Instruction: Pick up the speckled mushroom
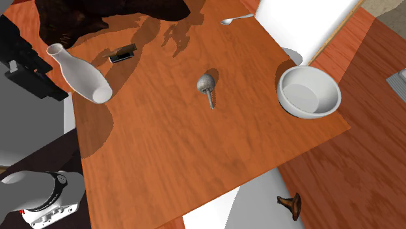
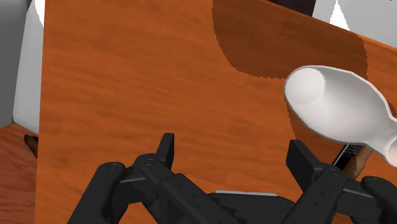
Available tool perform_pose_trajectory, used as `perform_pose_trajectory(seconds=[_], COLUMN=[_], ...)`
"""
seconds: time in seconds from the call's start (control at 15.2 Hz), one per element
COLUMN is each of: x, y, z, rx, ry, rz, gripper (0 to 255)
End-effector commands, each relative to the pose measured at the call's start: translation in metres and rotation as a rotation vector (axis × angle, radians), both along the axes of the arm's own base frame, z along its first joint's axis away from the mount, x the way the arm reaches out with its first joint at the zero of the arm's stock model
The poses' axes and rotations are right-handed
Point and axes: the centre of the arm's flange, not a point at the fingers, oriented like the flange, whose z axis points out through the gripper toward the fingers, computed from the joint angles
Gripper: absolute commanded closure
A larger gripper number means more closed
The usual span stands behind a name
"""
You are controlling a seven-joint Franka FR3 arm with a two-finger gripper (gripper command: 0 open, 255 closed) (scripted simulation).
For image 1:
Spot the dark brown lumpy figure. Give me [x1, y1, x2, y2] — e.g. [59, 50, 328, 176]
[34, 0, 192, 50]

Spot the dark robot stand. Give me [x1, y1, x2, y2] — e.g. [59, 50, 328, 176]
[0, 128, 94, 229]

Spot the orange wooden table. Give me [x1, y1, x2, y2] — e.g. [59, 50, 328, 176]
[3, 0, 351, 229]

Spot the grey ribbed panel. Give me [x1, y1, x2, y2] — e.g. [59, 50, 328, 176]
[386, 68, 406, 104]

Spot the brown mushroom-shaped object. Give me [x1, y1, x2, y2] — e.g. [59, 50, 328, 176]
[276, 192, 302, 222]

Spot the white bowl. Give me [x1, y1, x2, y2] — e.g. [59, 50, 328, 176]
[277, 65, 342, 120]

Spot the silver spoon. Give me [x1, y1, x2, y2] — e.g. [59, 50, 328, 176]
[220, 13, 255, 26]

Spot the grey ball with handle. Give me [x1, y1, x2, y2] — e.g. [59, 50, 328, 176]
[196, 74, 216, 110]

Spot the black phone with brown cover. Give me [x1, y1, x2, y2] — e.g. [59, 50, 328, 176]
[101, 43, 138, 64]

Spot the white vase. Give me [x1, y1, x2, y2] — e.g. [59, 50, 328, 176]
[46, 43, 114, 105]

